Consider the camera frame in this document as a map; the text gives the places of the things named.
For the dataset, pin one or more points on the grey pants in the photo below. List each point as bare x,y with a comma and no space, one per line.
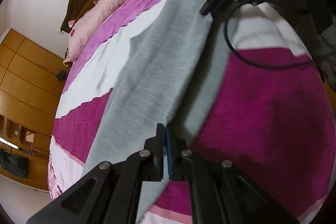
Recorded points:
173,75

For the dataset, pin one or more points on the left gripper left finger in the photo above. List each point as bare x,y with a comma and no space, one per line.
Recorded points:
109,193

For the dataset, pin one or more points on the dark hanging jacket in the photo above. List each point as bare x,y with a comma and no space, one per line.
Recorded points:
16,165

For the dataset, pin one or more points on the small black bag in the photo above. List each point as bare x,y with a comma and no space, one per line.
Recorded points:
61,75

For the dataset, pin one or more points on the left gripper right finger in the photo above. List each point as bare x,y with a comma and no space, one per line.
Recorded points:
220,192

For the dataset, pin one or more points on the wooden wardrobe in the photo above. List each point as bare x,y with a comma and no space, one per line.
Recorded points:
30,94

